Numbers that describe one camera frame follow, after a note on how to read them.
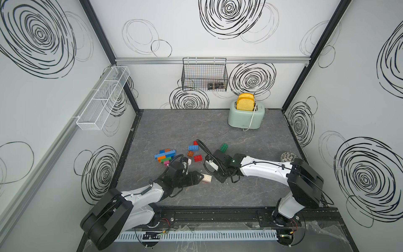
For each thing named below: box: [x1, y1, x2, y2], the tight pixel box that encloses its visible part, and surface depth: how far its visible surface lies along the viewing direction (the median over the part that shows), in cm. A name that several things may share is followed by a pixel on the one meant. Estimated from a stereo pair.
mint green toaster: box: [228, 100, 265, 129], surface depth 101 cm
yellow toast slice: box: [236, 92, 255, 112], surface depth 100 cm
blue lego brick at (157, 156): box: [154, 149, 176, 159], surface depth 96 cm
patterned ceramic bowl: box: [280, 151, 300, 163], surface depth 93 cm
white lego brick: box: [200, 173, 213, 183], surface depth 85 cm
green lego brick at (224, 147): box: [219, 143, 229, 153], surface depth 100 cm
